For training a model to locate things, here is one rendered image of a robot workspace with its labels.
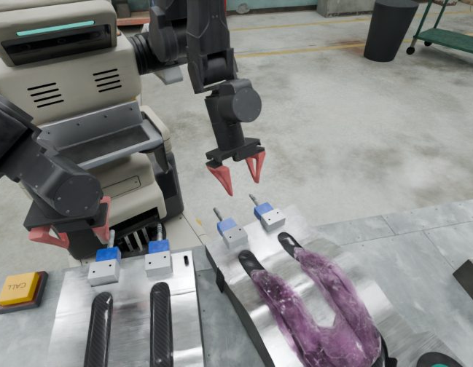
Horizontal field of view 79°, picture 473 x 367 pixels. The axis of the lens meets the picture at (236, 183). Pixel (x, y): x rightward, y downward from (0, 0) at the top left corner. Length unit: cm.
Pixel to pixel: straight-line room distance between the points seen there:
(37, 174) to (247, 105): 31
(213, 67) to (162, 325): 48
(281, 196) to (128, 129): 140
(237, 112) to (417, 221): 64
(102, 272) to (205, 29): 48
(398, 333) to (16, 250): 194
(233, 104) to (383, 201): 179
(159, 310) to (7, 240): 168
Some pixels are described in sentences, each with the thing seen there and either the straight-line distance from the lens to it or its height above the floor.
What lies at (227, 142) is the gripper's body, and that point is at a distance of 56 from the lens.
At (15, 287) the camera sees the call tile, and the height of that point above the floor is 84.
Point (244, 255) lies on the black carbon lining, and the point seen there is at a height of 85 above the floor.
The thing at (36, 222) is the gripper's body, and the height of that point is 110.
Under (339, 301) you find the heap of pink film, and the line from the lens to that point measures 61.
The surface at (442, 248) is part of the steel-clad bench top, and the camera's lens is 92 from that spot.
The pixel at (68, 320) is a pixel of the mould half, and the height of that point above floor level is 89.
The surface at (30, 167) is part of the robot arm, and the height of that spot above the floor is 122.
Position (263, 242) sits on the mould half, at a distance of 70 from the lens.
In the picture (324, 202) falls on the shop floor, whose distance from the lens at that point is 201.
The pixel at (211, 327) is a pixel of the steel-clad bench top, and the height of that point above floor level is 80.
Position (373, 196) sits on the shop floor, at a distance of 218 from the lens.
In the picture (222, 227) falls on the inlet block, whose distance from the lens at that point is 71.
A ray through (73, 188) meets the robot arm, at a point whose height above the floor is 120.
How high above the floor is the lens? 143
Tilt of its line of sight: 44 degrees down
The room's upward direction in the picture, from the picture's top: straight up
